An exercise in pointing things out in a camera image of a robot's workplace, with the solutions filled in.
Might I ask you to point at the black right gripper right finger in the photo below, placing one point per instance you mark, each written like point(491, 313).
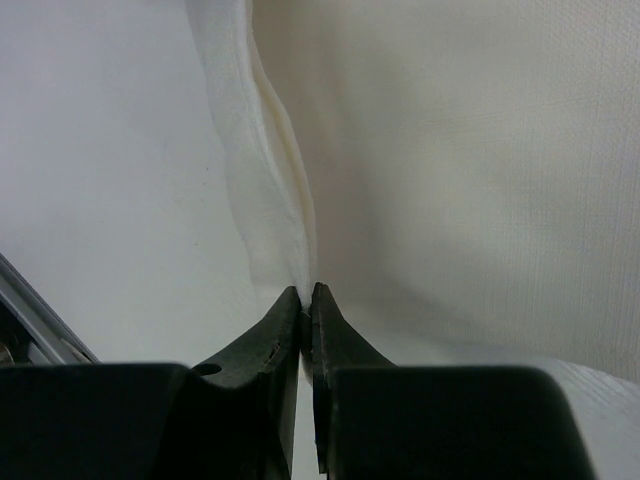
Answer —
point(376, 420)

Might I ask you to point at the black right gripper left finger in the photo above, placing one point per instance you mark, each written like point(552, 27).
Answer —
point(230, 417)

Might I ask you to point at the white cloth napkin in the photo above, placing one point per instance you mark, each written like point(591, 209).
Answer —
point(463, 174)

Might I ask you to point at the aluminium rail frame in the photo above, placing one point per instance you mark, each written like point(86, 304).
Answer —
point(31, 331)

